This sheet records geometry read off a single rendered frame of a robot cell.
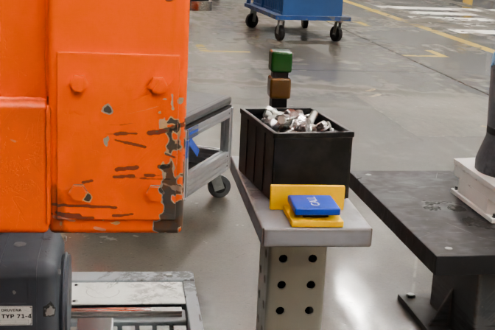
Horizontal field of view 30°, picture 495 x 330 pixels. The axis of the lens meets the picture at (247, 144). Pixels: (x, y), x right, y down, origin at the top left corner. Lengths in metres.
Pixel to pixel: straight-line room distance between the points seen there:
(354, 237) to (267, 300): 0.24
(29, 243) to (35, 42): 0.43
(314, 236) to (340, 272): 1.08
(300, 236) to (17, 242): 0.43
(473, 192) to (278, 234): 0.80
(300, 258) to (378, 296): 0.82
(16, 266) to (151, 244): 1.27
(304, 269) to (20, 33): 0.69
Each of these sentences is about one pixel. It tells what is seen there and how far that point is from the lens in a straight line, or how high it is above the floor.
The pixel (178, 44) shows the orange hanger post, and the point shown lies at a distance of 1.08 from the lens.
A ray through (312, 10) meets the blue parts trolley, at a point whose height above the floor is 0.24.
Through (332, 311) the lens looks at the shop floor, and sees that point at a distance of 2.24.
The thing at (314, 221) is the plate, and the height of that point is 0.46.
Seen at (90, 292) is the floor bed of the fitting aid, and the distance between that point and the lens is 2.10.
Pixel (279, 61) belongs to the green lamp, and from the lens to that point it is 1.73.
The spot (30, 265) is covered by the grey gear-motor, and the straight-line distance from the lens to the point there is 1.36.
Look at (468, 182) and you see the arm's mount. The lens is 2.12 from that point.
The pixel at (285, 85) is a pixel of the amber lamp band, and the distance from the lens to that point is 1.74.
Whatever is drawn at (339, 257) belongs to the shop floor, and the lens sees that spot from 2.59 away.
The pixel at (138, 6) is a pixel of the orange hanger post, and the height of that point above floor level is 0.79.
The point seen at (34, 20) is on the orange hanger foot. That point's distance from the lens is 1.10.
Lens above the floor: 0.90
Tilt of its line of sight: 14 degrees down
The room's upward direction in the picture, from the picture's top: 3 degrees clockwise
